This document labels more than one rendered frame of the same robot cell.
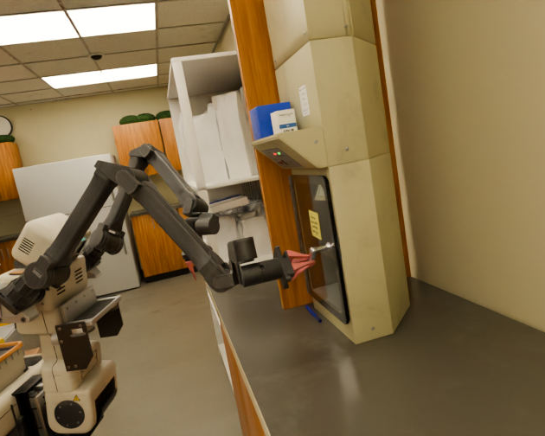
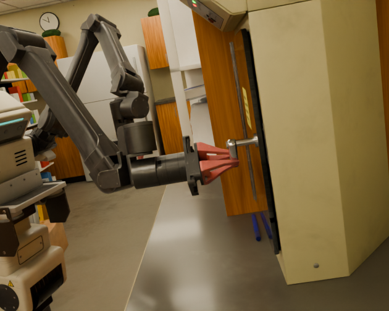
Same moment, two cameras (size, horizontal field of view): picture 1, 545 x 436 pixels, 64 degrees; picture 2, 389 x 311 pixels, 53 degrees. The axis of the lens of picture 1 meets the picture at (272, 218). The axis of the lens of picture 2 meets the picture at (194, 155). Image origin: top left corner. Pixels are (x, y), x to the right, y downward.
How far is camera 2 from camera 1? 0.50 m
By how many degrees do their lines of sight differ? 17
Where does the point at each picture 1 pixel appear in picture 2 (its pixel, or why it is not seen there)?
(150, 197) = (35, 66)
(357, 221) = (296, 103)
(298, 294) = (245, 199)
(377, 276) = (326, 189)
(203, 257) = (89, 145)
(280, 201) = (224, 78)
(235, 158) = not seen: hidden behind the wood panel
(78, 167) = not seen: hidden behind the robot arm
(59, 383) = not seen: outside the picture
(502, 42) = not seen: outside the picture
